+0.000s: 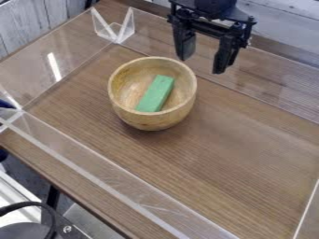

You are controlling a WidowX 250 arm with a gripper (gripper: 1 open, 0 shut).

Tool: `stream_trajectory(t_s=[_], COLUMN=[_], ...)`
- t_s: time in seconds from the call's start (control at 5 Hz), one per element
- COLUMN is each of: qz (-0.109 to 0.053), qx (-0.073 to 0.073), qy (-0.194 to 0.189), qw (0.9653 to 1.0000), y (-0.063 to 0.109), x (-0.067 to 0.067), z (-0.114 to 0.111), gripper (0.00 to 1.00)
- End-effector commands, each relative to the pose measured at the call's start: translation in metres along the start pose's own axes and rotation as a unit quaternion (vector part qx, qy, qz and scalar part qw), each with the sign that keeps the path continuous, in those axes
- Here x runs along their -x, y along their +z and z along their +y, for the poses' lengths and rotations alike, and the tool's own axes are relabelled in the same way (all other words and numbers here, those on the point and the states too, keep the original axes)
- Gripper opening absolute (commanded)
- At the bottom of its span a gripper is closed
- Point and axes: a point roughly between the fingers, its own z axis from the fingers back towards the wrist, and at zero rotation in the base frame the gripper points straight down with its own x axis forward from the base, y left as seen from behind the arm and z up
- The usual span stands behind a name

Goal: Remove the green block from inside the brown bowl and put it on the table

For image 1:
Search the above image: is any black metal bracket with bolt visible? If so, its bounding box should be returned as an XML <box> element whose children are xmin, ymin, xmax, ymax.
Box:
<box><xmin>40</xmin><ymin>208</ymin><xmax>91</xmax><ymax>239</ymax></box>

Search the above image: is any green rectangular block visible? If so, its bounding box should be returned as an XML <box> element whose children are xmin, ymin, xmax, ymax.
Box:
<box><xmin>136</xmin><ymin>75</ymin><xmax>175</xmax><ymax>113</ymax></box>

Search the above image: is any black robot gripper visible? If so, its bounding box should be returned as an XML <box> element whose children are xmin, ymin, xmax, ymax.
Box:
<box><xmin>168</xmin><ymin>0</ymin><xmax>256</xmax><ymax>74</ymax></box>

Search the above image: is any black cable loop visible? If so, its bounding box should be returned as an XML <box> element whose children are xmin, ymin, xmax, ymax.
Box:
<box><xmin>0</xmin><ymin>201</ymin><xmax>57</xmax><ymax>239</ymax></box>

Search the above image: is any brown wooden bowl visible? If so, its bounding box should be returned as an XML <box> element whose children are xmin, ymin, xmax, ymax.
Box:
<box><xmin>107</xmin><ymin>57</ymin><xmax>198</xmax><ymax>131</ymax></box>

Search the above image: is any black table leg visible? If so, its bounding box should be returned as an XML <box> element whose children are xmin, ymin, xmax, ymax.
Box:
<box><xmin>47</xmin><ymin>186</ymin><xmax>60</xmax><ymax>209</ymax></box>

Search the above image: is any clear acrylic tray enclosure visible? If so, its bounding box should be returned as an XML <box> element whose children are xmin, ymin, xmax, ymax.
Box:
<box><xmin>0</xmin><ymin>0</ymin><xmax>319</xmax><ymax>239</ymax></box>

